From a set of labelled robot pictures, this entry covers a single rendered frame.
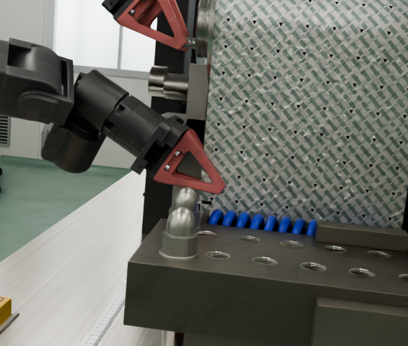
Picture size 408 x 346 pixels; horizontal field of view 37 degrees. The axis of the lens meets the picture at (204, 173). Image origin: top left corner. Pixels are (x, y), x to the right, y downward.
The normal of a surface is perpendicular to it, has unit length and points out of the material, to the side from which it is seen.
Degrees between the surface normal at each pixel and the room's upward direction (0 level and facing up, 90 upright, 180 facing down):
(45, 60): 41
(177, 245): 90
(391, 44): 90
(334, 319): 90
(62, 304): 0
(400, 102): 90
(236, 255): 0
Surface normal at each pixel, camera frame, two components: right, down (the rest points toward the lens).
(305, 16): -0.08, -0.11
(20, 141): -0.11, 0.16
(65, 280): 0.09, -0.98
